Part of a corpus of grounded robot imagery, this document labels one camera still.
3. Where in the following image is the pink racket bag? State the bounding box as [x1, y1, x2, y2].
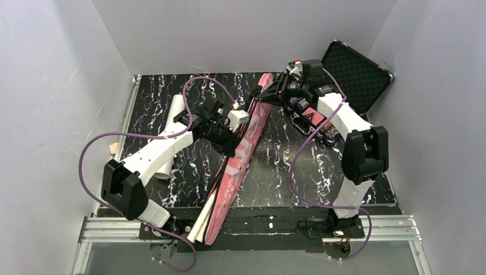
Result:
[204, 73, 276, 246]

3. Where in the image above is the white shuttlecock tube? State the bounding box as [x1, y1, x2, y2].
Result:
[153, 94, 191, 180]

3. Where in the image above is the pink badminton racket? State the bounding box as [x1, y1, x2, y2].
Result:
[187, 190, 217, 243]

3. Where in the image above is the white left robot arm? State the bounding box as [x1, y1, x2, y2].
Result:
[101, 101, 249, 228]

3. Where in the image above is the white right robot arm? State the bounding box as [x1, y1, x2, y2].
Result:
[257, 60, 389, 221]

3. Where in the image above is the black poker chip case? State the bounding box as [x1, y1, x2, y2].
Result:
[287, 40, 394, 135]

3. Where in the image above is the tan wooden block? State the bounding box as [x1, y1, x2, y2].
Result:
[109, 142, 118, 155]

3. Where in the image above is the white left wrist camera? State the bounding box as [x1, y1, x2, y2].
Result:
[228, 110, 249, 132]

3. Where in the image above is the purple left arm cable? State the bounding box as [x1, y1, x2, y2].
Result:
[78, 76, 238, 273]

